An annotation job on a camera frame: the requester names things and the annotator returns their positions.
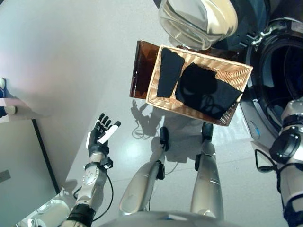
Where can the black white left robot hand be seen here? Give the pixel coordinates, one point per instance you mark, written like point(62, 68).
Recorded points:
point(97, 144)

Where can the black garment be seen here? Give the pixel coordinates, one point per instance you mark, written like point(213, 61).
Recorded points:
point(170, 75)
point(203, 92)

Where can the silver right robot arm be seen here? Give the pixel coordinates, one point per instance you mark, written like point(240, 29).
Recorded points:
point(291, 151)

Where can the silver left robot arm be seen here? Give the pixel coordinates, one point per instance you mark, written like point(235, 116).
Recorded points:
point(91, 182)

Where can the round glass washing machine door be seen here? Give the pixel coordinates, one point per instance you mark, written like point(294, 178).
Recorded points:
point(198, 21)

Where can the dark grey washing machine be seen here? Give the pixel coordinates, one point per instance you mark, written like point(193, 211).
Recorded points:
point(272, 71)

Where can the black edged white board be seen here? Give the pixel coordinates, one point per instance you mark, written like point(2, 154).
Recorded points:
point(21, 165)

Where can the white cylindrical device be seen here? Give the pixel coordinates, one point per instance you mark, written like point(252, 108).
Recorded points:
point(52, 212)

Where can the white sneaker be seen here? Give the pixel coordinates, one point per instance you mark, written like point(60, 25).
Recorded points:
point(2, 83)
point(11, 110)

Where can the dark trouser leg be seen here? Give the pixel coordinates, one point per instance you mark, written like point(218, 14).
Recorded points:
point(2, 112)
point(2, 92)

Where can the folded black garment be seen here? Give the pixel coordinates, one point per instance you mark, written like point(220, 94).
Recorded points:
point(170, 75)

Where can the silver robot torso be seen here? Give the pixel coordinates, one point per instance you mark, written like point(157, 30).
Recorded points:
point(170, 220)

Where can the silver right robot leg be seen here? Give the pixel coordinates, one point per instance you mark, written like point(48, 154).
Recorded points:
point(208, 184)

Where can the rectangular wicker laundry basket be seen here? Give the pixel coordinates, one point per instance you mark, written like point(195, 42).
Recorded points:
point(234, 71)

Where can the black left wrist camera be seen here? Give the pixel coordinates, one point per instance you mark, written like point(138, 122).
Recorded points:
point(107, 163)

